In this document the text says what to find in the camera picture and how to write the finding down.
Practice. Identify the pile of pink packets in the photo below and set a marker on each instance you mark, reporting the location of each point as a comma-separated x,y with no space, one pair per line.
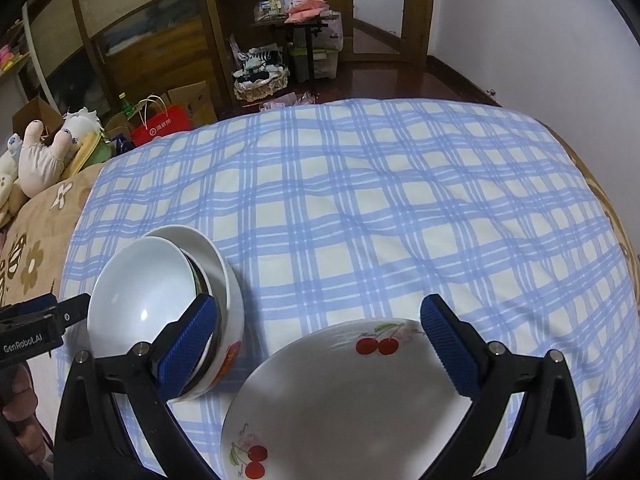
290,101

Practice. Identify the white plush toy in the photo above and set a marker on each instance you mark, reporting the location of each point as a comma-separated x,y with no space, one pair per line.
82,119

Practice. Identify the white bowl with cartoon print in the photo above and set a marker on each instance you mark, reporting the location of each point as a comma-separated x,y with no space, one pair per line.
232,310

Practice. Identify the pink packages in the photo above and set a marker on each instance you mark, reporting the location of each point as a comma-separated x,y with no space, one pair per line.
305,10

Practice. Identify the clear storage box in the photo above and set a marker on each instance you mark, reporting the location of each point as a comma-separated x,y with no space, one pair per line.
327,62

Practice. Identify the dark blue bag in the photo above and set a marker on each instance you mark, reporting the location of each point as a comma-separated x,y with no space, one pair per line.
122,144

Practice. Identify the wooden doorway frame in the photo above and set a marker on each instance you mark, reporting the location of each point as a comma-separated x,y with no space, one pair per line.
415,5

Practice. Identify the plain white bowl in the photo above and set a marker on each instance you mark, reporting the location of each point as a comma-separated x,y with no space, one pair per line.
140,280

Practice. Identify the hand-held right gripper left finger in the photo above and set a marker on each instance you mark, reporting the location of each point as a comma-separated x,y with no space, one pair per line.
192,350

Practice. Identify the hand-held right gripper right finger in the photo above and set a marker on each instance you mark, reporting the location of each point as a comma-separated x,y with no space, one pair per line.
450,350

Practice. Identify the beige plush toy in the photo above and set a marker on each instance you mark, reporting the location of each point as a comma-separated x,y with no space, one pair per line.
37,160

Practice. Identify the small white boxes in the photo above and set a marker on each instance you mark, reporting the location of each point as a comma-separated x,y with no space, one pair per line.
272,9

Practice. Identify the person's left hand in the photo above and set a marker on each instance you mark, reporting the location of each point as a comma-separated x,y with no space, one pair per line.
20,400

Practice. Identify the red paper bag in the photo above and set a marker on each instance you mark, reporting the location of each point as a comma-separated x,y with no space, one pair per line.
165,127

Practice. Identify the wooden shelf unit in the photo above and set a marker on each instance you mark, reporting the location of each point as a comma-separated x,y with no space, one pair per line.
220,50

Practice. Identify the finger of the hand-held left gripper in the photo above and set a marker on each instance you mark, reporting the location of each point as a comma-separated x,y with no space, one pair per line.
30,305
70,312

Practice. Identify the basket of socks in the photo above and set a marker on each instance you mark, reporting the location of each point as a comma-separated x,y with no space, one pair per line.
260,85

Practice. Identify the large white cherry plate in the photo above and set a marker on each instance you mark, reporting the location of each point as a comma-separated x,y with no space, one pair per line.
340,400

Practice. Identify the blue plaid cloth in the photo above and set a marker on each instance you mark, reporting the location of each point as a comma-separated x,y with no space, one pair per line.
375,210

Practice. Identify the wooden wardrobe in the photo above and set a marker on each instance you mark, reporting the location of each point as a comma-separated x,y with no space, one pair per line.
150,60

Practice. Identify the wooden side shelf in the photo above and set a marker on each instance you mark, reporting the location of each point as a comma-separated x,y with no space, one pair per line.
15,62

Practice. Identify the cardboard box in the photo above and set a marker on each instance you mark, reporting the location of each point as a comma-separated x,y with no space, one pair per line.
197,102
35,115

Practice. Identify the black stand table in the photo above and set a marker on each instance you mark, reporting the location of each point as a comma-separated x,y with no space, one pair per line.
310,50

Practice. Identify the green bottle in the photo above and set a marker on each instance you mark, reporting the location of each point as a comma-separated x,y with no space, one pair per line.
125,106

